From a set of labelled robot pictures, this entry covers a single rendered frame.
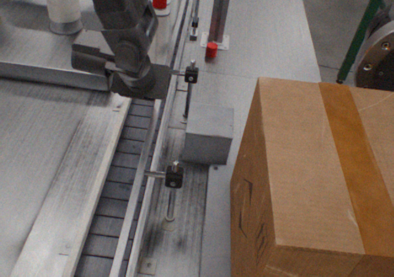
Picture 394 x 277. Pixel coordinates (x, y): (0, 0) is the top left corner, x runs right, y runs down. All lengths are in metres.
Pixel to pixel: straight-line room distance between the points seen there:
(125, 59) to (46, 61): 0.50
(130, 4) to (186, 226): 0.42
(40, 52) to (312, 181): 0.81
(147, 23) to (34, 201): 0.42
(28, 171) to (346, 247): 0.63
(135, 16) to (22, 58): 0.58
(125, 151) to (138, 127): 0.07
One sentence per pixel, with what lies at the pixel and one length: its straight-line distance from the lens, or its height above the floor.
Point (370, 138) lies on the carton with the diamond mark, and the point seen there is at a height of 1.12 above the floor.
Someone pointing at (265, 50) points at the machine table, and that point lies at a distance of 1.28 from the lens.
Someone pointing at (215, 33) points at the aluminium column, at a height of 0.86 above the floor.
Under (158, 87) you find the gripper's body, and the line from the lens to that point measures 0.74.
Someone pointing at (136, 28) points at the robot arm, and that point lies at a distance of 0.56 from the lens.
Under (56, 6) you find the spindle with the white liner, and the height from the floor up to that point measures 0.96.
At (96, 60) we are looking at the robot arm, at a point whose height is 1.11.
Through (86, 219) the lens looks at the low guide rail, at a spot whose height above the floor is 0.92.
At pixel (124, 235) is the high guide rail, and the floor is 0.96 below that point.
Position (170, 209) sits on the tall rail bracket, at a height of 0.87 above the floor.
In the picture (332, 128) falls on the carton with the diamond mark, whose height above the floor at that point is 1.12.
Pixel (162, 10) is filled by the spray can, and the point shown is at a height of 1.05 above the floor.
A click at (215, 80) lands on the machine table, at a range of 1.10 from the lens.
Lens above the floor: 1.48
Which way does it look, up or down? 44 degrees down
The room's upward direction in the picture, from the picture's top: 8 degrees clockwise
